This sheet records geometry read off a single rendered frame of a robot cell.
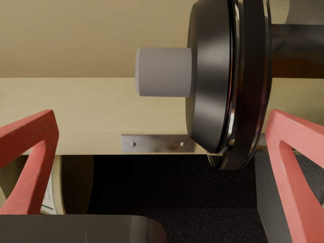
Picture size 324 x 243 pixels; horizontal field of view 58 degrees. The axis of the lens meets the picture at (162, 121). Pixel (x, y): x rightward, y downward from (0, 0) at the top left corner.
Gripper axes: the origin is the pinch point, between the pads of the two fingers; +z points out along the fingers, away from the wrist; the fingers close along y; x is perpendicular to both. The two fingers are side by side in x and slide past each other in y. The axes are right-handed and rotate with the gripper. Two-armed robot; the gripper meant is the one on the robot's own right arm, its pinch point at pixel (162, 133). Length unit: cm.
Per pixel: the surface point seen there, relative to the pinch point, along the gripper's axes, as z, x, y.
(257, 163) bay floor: 30.0, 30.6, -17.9
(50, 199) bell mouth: 13.7, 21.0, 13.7
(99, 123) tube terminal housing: 13.0, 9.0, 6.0
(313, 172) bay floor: 14.9, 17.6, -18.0
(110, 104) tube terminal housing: 16.5, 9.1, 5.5
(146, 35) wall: 55, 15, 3
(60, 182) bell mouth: 14.2, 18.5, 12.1
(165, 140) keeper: 11.8, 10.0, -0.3
